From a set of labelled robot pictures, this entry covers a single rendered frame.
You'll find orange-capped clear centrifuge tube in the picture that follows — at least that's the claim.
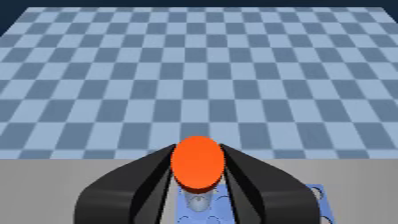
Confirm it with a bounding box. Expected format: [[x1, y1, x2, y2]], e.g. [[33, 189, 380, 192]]
[[168, 135, 225, 212]]

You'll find blue tube rack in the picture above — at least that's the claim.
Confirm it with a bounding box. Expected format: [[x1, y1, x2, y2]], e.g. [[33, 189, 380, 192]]
[[174, 182, 328, 224]]

